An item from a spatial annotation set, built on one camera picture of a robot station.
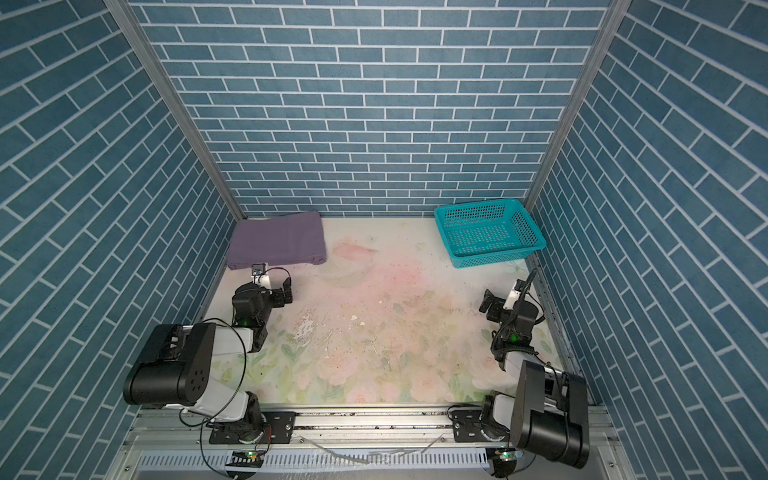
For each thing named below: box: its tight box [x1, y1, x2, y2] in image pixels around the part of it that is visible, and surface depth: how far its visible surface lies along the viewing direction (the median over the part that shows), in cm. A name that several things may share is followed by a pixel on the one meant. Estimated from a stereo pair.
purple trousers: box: [226, 211, 327, 270], surface depth 111 cm
